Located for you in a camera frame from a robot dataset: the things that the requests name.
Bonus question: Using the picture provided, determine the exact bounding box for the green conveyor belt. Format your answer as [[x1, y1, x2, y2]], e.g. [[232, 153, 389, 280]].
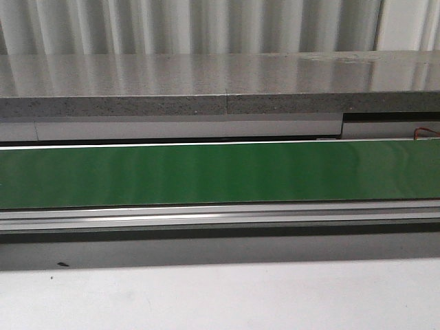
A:
[[1, 140, 439, 210]]

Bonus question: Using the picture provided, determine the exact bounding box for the grey stone countertop ledge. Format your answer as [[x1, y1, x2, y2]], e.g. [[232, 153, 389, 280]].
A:
[[1, 51, 439, 118]]

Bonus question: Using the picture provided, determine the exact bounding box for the white corrugated curtain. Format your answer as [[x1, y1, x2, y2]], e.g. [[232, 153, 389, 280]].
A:
[[1, 1, 439, 55]]

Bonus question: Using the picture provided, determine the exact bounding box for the aluminium conveyor frame rail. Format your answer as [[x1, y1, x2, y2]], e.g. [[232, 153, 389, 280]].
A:
[[1, 199, 439, 234]]

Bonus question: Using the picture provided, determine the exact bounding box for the red wire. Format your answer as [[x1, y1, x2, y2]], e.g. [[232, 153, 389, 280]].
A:
[[412, 127, 440, 141]]

